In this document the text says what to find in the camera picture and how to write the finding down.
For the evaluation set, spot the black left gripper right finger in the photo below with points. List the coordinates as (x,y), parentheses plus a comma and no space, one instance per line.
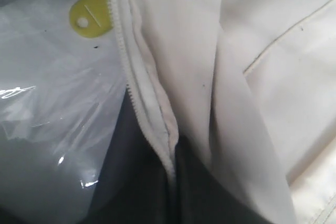
(202,199)

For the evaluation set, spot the clear plastic wrapped package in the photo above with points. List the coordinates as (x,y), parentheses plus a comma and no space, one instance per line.
(61,95)

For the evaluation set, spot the colourful key tag bunch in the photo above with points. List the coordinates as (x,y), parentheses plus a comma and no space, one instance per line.
(90,18)

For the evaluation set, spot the cream fabric duffel bag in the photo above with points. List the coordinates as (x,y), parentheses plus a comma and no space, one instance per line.
(250,84)

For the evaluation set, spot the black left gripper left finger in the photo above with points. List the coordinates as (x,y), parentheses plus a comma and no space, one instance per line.
(132,186)

